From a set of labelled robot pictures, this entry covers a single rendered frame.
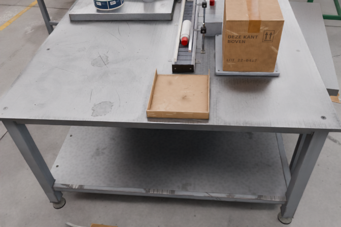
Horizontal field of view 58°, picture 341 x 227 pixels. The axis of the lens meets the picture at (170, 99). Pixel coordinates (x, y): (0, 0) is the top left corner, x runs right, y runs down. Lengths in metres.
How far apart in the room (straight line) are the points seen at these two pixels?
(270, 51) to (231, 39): 0.18
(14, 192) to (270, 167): 1.64
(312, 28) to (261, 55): 0.59
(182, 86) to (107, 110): 0.36
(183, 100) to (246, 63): 0.35
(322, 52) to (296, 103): 0.45
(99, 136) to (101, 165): 0.25
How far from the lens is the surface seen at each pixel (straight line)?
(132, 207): 2.03
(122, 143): 2.05
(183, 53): 1.58
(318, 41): 1.88
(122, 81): 1.52
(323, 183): 2.24
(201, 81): 1.47
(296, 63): 1.66
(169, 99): 1.37
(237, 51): 1.45
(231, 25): 1.38
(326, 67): 1.68
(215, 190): 1.80
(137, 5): 2.13
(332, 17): 3.67
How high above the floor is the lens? 1.75
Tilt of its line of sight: 42 degrees down
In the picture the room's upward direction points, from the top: 4 degrees counter-clockwise
